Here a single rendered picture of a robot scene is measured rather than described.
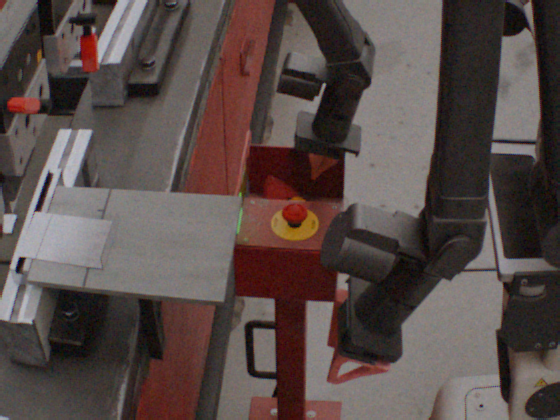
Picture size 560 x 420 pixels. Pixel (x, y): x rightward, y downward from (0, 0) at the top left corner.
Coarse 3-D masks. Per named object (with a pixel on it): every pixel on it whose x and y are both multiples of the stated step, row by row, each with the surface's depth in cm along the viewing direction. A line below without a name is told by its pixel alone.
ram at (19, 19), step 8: (0, 0) 98; (8, 0) 101; (32, 0) 110; (0, 8) 99; (24, 8) 107; (32, 8) 110; (16, 16) 105; (24, 16) 108; (16, 24) 106; (8, 32) 103; (16, 32) 106; (8, 40) 104; (0, 48) 101; (8, 48) 104; (0, 56) 102; (0, 64) 102
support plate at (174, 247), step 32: (64, 192) 137; (96, 192) 137; (128, 192) 137; (160, 192) 137; (128, 224) 133; (160, 224) 133; (192, 224) 133; (224, 224) 133; (128, 256) 129; (160, 256) 129; (192, 256) 129; (224, 256) 129; (64, 288) 125; (96, 288) 125; (128, 288) 125; (160, 288) 125; (192, 288) 125; (224, 288) 125
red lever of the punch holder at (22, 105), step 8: (16, 104) 101; (24, 104) 101; (32, 104) 104; (40, 104) 108; (48, 104) 109; (16, 112) 102; (24, 112) 103; (32, 112) 105; (40, 112) 109; (48, 112) 110
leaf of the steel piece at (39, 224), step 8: (40, 216) 134; (48, 216) 134; (32, 224) 133; (40, 224) 133; (48, 224) 133; (32, 232) 131; (40, 232) 131; (24, 240) 130; (32, 240) 130; (40, 240) 130; (24, 248) 129; (32, 248) 129; (24, 256) 128; (32, 256) 128
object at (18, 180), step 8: (32, 152) 127; (8, 176) 118; (16, 176) 121; (24, 176) 124; (8, 184) 119; (16, 184) 121; (8, 192) 120; (16, 192) 122; (8, 200) 121; (16, 200) 124
